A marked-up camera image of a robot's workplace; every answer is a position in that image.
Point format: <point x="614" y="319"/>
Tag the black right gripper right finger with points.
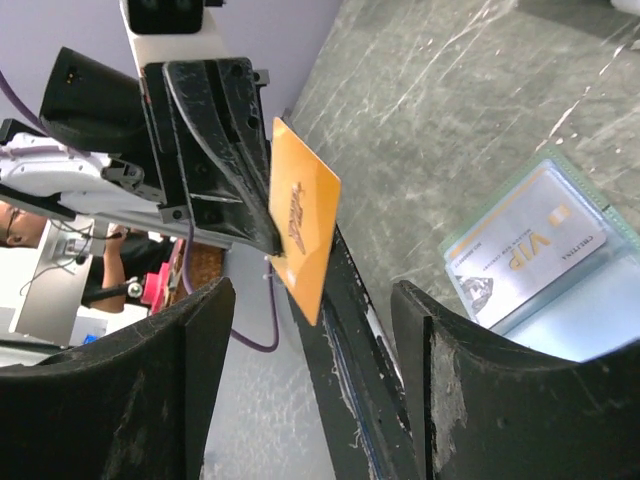
<point x="481" y="406"/>

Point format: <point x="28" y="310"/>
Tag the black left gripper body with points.
<point x="94" y="108"/>

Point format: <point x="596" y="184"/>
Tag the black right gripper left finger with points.
<point x="135" y="404"/>

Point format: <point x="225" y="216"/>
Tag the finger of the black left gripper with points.
<point x="222" y="148"/>

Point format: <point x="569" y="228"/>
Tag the gold credit card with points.
<point x="303" y="203"/>

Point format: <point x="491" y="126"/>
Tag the green card holder wallet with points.
<point x="591" y="310"/>

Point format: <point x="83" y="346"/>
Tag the white VIP credit card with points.
<point x="532" y="236"/>

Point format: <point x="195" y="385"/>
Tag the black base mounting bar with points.
<point x="356" y="380"/>

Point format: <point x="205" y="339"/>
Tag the black left tray bin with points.
<point x="594" y="17"/>

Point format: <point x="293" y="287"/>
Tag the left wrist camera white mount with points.
<point x="160" y="32"/>

